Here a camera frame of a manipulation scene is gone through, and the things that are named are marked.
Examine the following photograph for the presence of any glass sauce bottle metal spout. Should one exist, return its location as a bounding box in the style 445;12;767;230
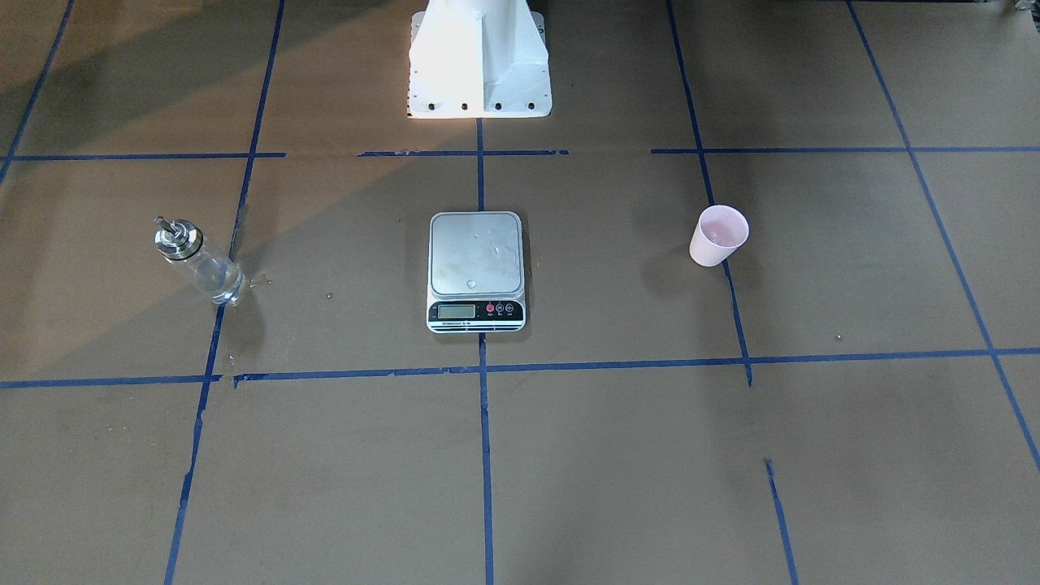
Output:
154;217;245;305

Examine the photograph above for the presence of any white digital kitchen scale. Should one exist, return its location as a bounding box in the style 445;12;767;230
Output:
426;211;527;334

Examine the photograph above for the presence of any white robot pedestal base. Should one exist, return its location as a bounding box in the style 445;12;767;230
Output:
406;1;553;119

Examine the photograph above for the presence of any pink plastic cup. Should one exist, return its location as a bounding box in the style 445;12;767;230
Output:
688;205;750;268

